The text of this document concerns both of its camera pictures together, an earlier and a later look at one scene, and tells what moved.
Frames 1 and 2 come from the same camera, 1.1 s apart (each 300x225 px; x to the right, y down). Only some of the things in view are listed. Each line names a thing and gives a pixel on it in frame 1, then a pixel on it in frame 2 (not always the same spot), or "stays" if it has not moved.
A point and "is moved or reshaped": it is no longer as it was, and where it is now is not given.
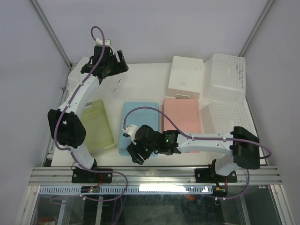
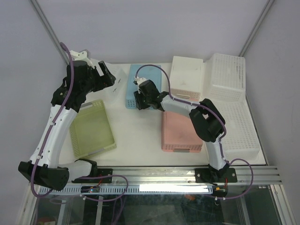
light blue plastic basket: [138, 117] to [150, 72]
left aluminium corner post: [37, 7] stays
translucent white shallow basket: [77, 75] is moved or reshaped
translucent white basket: [220, 116] stays
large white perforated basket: [224, 78] stays
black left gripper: [122, 66] to [107, 80]
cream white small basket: [185, 78] stays
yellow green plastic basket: [99, 134] stays
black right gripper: [132, 149] to [140, 106]
